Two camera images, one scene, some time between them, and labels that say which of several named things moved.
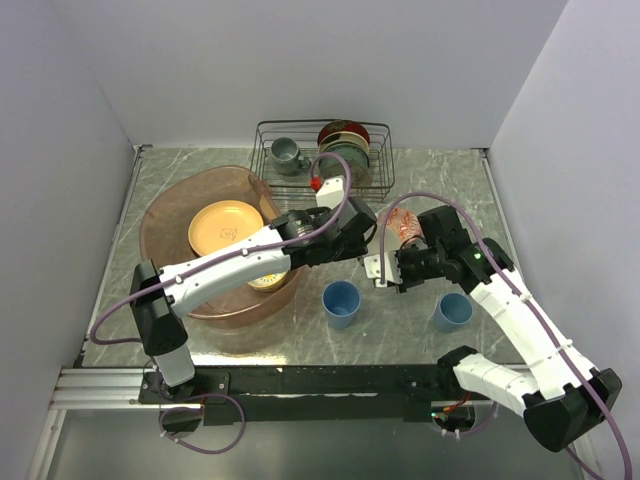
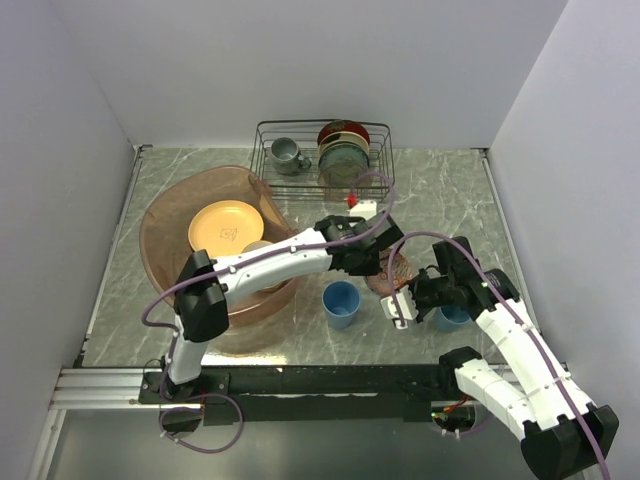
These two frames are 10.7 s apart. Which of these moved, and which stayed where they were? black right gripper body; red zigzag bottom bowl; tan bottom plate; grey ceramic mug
Moved: black right gripper body; red zigzag bottom bowl
Stayed: grey ceramic mug; tan bottom plate
